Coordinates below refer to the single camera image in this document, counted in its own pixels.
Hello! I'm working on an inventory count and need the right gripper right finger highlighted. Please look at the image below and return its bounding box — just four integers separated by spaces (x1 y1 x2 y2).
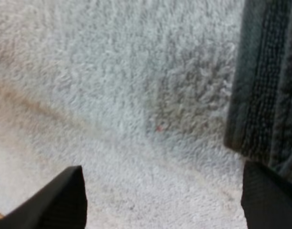
241 160 292 229

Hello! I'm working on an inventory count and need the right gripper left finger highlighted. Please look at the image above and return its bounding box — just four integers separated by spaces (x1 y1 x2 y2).
0 165 88 229

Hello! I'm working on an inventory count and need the grey-green towel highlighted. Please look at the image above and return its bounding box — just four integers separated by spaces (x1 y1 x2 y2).
223 0 292 187

